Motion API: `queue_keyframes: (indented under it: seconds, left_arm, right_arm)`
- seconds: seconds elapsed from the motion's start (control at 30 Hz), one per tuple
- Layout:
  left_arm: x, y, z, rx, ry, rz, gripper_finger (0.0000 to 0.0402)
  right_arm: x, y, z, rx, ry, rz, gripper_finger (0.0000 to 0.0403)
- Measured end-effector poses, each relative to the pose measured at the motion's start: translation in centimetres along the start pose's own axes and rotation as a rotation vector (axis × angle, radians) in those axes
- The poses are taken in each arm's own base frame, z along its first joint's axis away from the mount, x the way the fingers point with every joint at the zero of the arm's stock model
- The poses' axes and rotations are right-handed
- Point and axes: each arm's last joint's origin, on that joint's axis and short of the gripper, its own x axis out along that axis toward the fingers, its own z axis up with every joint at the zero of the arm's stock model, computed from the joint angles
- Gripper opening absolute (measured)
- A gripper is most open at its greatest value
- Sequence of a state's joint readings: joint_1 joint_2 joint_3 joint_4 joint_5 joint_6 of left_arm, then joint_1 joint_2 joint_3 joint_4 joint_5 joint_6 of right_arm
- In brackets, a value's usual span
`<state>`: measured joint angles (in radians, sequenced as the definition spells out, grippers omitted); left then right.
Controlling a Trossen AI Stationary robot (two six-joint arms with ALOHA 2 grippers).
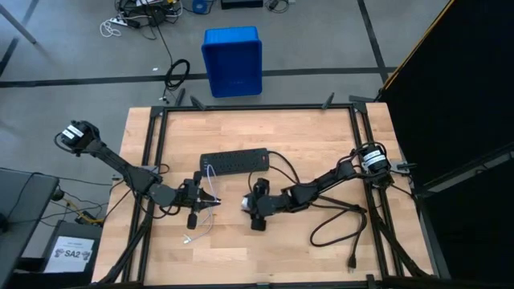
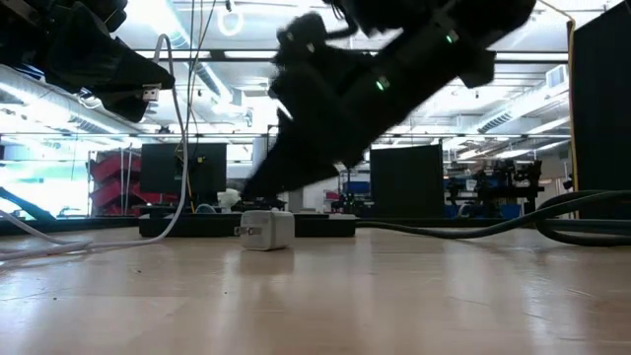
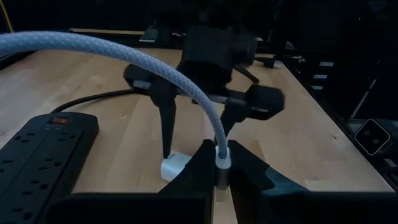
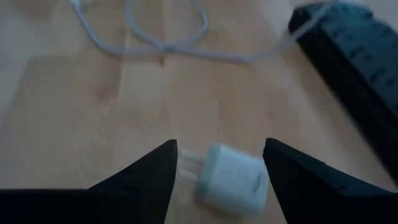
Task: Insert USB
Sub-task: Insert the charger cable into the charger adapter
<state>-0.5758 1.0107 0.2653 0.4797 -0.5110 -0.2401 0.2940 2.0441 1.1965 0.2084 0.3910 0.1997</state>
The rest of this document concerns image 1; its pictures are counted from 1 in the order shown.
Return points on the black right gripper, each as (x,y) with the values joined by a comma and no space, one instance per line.
(265,202)

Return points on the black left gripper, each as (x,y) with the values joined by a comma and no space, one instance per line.
(188,196)

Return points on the white USB charger cube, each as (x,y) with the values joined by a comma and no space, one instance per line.
(245,204)

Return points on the black power strip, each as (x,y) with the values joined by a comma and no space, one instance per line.
(237,160)

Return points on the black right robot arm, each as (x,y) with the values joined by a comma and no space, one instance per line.
(333,176)

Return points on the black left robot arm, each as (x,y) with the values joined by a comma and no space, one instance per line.
(116,160)

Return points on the blue plastic bin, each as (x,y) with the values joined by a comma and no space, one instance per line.
(233,60)

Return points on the black box SA2 label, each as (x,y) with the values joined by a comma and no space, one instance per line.
(72,253)

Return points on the black side table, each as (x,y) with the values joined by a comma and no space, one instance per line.
(24,200)

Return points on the black power adapter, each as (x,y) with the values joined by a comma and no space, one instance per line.
(157,16)

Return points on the blue tape roll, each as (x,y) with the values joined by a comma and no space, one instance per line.
(194,8)

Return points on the flat black box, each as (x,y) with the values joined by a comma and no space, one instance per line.
(241,4)

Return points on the white power strip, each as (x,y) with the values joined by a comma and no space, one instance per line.
(120,21)

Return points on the small black adapter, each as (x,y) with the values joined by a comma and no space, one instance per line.
(273,4)

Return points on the black curtain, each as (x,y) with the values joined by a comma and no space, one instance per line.
(462,80)

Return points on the black aluminium table frame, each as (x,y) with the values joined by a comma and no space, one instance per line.
(257,107)

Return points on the grey metal clamp bracket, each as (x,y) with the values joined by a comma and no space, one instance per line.
(401,165)

